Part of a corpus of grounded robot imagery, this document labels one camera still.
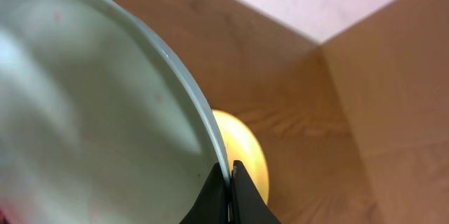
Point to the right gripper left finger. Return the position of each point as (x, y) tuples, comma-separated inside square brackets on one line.
[(211, 205)]

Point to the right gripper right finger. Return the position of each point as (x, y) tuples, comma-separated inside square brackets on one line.
[(246, 203)]

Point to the yellow plate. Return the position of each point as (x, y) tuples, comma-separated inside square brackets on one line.
[(242, 145)]

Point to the light blue plate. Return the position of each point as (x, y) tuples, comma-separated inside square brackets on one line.
[(100, 120)]

